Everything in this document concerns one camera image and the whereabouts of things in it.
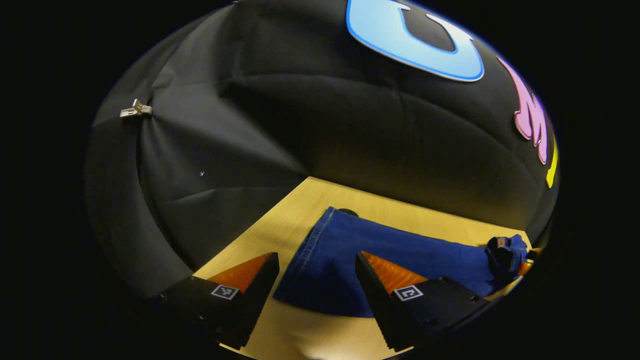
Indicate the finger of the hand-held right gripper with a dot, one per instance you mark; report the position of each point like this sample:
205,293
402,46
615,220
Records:
526,269

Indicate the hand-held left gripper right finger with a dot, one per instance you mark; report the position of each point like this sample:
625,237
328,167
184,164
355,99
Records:
380,305

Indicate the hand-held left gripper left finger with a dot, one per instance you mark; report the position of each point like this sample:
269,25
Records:
250,295

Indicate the blue denim jeans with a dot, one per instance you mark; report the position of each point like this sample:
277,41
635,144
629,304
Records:
425,255

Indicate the black backdrop cloth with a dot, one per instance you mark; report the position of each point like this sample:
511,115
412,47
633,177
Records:
300,125

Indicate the silver metal cloth clip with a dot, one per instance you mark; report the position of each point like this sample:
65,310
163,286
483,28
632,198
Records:
136,109

